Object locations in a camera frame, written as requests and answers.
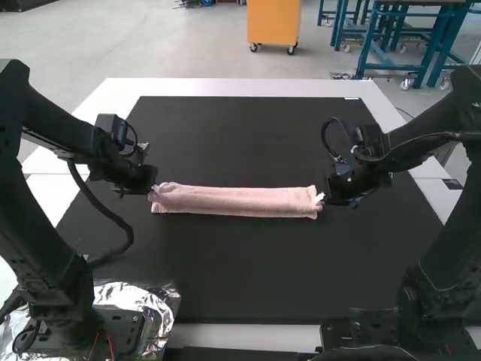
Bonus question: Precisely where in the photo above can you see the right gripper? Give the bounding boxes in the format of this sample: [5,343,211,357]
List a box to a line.
[325,164,394,208]

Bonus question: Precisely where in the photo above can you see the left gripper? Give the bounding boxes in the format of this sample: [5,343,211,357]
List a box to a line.
[108,142,159,199]

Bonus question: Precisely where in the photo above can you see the pale towel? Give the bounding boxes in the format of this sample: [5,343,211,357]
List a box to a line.
[147,180,326,220]

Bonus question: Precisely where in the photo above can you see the silver foil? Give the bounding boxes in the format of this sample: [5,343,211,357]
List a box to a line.
[0,280,182,361]

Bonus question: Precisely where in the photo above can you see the black mat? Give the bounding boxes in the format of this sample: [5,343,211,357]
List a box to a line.
[55,96,445,325]

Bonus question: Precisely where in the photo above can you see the yellow wheeled cart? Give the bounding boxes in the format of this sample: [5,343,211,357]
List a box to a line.
[246,0,302,56]

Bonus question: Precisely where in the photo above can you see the black cable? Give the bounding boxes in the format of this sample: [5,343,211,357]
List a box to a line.
[321,117,351,159]
[66,159,135,268]

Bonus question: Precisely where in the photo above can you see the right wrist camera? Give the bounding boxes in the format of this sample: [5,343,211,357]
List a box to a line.
[353,123,386,158]

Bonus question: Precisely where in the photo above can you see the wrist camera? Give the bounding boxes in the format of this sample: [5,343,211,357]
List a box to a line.
[94,113,132,147]
[353,123,386,158]

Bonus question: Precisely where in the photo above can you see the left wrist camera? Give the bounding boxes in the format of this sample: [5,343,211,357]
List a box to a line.
[94,113,132,147]

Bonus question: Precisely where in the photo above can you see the blue metal frame trolley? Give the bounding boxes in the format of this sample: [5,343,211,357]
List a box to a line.
[354,0,475,92]
[317,0,377,53]

